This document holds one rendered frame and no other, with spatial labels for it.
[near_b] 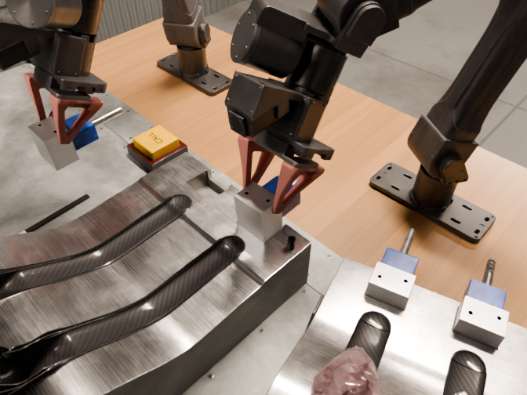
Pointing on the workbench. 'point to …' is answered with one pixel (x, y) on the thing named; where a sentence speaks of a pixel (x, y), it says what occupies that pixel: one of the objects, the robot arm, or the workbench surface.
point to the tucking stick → (56, 214)
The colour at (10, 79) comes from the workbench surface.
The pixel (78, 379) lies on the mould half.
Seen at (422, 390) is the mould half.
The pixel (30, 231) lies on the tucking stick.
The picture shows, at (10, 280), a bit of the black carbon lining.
